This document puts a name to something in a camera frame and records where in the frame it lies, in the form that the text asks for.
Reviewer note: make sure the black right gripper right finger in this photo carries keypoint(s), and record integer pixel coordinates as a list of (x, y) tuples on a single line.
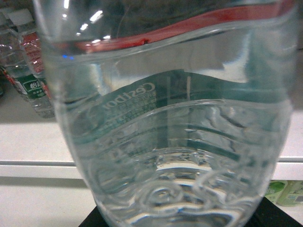
[(268, 214)]

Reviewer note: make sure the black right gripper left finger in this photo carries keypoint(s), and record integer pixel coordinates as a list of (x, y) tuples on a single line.
[(94, 219)]

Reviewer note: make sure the water bottle green label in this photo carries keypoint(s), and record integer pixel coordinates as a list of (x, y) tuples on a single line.
[(174, 111), (7, 47)]

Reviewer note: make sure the white left shelf board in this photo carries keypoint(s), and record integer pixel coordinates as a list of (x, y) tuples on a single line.
[(31, 146)]

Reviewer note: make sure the rear water bottle white cap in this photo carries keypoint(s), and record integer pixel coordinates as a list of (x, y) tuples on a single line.
[(21, 73)]

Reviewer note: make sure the middle green grape drink bottle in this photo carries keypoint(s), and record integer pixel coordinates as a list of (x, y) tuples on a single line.
[(275, 189)]

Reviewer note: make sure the green grape drink bottle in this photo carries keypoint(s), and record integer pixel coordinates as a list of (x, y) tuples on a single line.
[(292, 195), (275, 189)]

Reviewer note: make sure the right green grape drink bottle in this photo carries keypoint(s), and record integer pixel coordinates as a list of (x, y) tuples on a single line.
[(292, 195)]

